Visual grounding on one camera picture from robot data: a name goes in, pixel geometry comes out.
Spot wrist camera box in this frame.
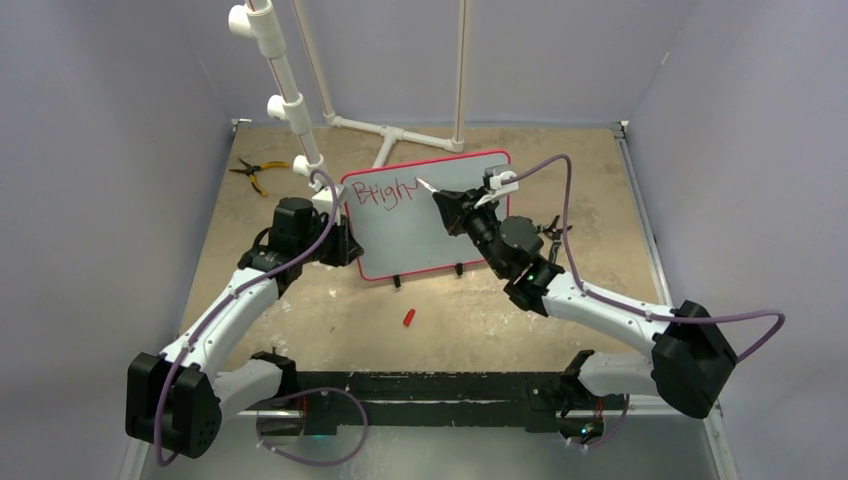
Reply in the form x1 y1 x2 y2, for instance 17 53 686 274
311 185 348 217
474 164 518 208

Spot red white marker pen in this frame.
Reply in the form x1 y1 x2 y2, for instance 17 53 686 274
416 177 438 193

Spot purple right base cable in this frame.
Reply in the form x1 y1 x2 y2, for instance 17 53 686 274
563 390 631 452

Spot white PVC pipe frame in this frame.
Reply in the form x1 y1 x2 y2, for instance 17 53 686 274
227 1 472 177

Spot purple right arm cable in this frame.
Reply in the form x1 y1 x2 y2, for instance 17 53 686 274
506 154 787 364

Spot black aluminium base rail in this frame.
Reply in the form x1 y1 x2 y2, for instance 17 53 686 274
135 369 722 439

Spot black handled pliers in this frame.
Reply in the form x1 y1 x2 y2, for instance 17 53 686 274
536 215 573 263

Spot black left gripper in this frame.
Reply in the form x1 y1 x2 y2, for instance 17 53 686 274
297 212 362 267

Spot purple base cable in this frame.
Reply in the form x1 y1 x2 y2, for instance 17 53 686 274
255 386 370 469
563 390 631 452

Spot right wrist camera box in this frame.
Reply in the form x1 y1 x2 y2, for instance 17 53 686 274
474 164 518 208

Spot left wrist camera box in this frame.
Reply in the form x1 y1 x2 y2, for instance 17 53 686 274
311 185 348 217

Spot red marker cap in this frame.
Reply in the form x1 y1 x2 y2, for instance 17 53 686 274
402 309 416 328

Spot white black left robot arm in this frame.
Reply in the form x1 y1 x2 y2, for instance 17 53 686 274
124 197 363 466

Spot pink-rimmed whiteboard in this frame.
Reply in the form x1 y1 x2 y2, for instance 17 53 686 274
342 150 512 281

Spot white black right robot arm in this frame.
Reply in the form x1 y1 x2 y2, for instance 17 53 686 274
432 188 739 419

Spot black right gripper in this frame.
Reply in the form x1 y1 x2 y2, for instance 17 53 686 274
435 186 509 278

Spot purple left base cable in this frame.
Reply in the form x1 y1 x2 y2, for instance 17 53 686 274
255 386 370 469

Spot yellow black needle-nose pliers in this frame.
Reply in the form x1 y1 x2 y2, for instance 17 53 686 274
229 158 290 197

